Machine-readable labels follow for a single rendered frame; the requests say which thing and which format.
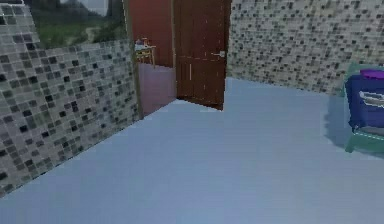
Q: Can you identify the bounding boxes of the purple lid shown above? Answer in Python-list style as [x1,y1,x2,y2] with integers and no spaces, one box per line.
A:
[359,68,384,81]

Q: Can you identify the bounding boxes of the window with green view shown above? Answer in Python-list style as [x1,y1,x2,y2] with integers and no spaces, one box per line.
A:
[23,0,129,51]

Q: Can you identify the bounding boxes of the brown wooden room door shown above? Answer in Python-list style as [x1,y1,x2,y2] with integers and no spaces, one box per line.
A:
[172,0,233,111]

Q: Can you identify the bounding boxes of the blue box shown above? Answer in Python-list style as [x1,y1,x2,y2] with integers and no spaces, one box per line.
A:
[344,73,384,132]

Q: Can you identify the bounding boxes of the yellow wooden table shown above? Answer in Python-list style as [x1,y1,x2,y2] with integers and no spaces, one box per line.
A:
[134,45,157,69]

